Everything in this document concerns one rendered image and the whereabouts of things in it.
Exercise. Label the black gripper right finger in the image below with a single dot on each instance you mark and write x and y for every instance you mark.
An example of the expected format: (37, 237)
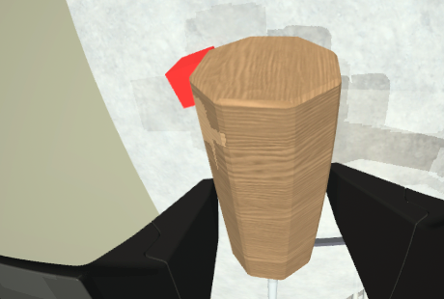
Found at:
(395, 235)

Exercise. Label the dark grey l-shaped metal bar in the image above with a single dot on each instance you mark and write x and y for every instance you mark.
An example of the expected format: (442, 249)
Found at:
(329, 241)

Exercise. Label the wooden tool handle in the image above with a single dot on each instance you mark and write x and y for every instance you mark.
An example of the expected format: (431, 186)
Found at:
(268, 109)

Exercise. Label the red cube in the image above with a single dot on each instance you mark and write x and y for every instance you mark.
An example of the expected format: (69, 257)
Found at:
(178, 76)

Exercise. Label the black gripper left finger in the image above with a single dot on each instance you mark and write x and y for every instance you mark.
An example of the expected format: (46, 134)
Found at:
(173, 257)

